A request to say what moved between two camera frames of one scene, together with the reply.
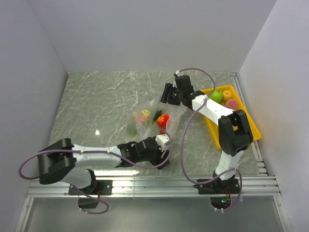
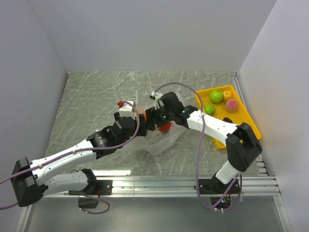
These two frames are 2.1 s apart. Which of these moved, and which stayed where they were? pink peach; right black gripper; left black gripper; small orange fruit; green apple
Moved: right black gripper; left black gripper
Stayed: green apple; pink peach; small orange fruit
